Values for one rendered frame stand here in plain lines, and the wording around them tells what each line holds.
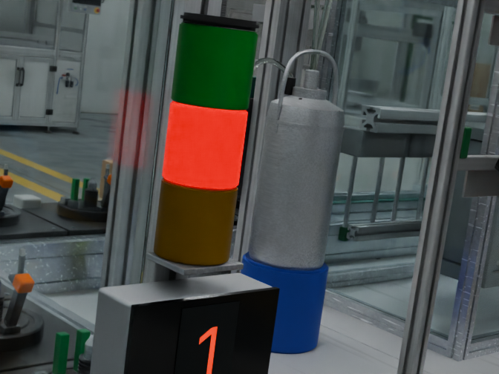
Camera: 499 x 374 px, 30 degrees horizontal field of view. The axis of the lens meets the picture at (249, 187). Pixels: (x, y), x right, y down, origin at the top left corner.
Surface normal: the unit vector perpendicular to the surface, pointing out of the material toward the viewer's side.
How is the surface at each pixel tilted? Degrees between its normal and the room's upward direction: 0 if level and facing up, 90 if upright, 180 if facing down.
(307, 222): 90
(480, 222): 90
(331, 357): 0
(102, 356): 90
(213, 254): 90
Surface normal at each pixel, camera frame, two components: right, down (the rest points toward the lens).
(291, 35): 0.66, 0.21
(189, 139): -0.34, 0.11
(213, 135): 0.23, 0.19
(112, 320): -0.74, 0.02
